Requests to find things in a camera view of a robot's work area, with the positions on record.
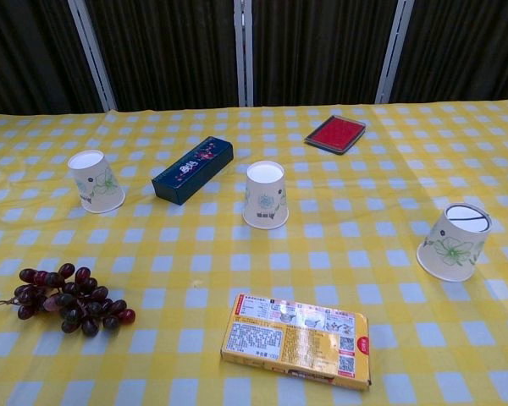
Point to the dark blue printed box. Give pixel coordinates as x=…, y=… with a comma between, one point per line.
x=190, y=171

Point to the white paper cup green flower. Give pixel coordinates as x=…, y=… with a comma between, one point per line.
x=96, y=188

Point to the red ink pad case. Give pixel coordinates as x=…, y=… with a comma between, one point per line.
x=335, y=134

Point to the yellow white checkered tablecloth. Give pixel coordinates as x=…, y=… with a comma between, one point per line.
x=364, y=190

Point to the white paper cup black line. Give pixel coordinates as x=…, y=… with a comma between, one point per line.
x=451, y=249

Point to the white paper cup blue flower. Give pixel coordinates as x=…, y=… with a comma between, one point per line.
x=265, y=199

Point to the white metal partition post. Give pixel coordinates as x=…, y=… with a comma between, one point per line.
x=92, y=55
x=243, y=51
x=393, y=51

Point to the dark red grape bunch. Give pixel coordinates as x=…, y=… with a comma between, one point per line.
x=74, y=300

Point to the yellow printed food box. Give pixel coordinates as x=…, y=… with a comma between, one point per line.
x=296, y=338

